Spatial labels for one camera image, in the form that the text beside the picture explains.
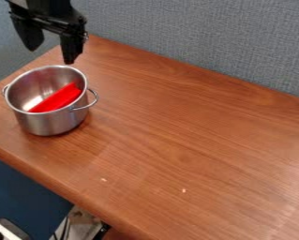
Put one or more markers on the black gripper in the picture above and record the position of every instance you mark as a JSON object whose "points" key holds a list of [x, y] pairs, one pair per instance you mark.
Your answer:
{"points": [[53, 15]]}

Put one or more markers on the stainless steel pot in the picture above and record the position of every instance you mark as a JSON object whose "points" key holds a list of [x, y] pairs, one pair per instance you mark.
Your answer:
{"points": [[33, 88]]}

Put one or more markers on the red plastic block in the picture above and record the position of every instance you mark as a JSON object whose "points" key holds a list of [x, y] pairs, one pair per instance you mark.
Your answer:
{"points": [[61, 98]]}

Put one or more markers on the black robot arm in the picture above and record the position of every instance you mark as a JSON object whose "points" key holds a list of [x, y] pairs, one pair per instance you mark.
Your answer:
{"points": [[32, 16]]}

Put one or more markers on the metal table leg bracket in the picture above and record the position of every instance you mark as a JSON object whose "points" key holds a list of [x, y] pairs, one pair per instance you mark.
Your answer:
{"points": [[80, 226]]}

